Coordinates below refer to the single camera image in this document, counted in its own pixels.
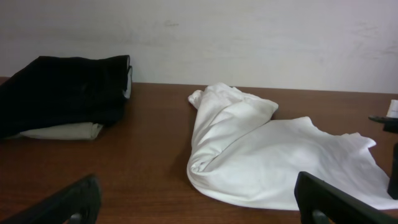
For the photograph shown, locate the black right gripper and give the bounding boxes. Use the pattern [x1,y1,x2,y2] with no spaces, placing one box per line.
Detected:
[368,114,398,200]

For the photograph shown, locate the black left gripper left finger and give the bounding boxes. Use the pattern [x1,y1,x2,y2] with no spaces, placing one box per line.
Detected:
[1,174,101,224]

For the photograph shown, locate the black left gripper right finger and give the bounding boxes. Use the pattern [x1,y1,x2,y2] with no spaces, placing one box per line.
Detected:
[294,172,397,224]

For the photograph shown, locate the white t-shirt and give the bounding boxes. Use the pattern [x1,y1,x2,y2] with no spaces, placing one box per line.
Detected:
[187,83,397,210]

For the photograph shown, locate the folded black garment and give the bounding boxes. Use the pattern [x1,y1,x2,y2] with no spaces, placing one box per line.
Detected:
[1,55,132,138]

